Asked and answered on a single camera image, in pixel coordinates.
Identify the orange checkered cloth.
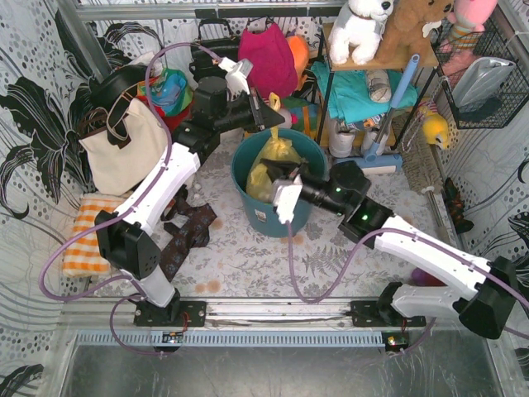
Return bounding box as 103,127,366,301
62,194,125,277

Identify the pink plush pig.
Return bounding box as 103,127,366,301
277,108,298,129

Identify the brown floral necktie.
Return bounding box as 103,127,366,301
160,198,217,281

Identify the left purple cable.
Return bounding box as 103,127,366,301
38,42,224,356

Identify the wooden metal shelf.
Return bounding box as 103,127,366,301
312,22,440,153

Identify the rainbow striped cloth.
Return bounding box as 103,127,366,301
282,97,320,140

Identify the white sneaker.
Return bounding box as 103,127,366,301
329,131,355,158

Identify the yellow plush duck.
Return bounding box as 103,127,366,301
418,101,449,150

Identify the red garment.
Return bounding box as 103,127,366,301
162,110,190,133

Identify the black leather handbag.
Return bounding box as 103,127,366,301
189,18,241,83

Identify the purple cable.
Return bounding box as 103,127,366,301
38,42,224,356
286,220,529,356

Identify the teal trash bin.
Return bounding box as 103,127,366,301
231,128,328,238

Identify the teal folded towel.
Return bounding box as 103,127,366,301
311,62,418,123

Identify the magenta fabric bag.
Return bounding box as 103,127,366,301
238,23,298,99

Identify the cream canvas tote bag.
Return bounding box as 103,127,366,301
80,98,168,196

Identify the pink plush toy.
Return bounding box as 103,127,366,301
447,0,498,44

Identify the yellow trash bag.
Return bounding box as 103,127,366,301
245,91,307,203

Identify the black hat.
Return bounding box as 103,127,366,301
89,65,147,110

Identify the brown teddy bear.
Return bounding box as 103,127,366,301
375,0,454,66

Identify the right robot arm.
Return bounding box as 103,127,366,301
260,159,528,339

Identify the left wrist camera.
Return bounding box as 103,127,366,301
218,57,253,95

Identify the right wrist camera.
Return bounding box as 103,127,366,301
272,179,303,224

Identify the orange plush toy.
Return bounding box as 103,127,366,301
286,36,309,88

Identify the silver foil pouch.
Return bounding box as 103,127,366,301
452,57,517,108

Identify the black wire basket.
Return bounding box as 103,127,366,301
431,20,528,129

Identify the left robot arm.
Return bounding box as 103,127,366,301
95,77,284,327

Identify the white plush dog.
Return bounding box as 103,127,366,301
328,0,393,65

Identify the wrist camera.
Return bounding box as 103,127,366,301
272,179,303,224
218,57,253,95

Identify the blue flat mop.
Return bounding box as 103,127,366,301
336,54,421,175

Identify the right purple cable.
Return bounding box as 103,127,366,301
286,220,529,356

